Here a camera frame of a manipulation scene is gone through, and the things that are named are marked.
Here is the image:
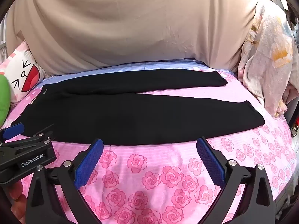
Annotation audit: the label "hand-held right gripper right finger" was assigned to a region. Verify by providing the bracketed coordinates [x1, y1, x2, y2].
[196, 137, 276, 224]

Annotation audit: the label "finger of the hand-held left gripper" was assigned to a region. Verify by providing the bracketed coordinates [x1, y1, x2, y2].
[32, 123, 56, 143]
[0, 123, 25, 143]

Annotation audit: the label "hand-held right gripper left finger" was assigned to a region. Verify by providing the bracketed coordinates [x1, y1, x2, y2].
[25, 139, 104, 224]

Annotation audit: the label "black pants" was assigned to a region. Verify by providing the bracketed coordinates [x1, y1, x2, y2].
[10, 69, 265, 145]

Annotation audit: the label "person's left hand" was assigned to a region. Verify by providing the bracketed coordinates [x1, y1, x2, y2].
[6, 181, 31, 224]

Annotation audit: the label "green plush toy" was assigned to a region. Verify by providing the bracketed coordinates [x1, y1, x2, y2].
[0, 75, 11, 125]

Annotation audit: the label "pink rose print bed sheet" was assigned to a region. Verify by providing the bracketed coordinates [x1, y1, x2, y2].
[0, 61, 297, 224]

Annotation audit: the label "cartoon face pillow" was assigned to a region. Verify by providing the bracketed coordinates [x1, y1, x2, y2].
[0, 41, 47, 103]

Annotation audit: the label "silver grey cloth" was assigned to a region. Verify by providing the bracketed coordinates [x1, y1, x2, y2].
[0, 16, 10, 63]

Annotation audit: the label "pale floral blanket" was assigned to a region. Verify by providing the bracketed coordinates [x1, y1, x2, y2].
[237, 0, 293, 117]

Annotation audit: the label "beige curtain cloth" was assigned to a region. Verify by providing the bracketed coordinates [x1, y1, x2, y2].
[5, 0, 264, 77]

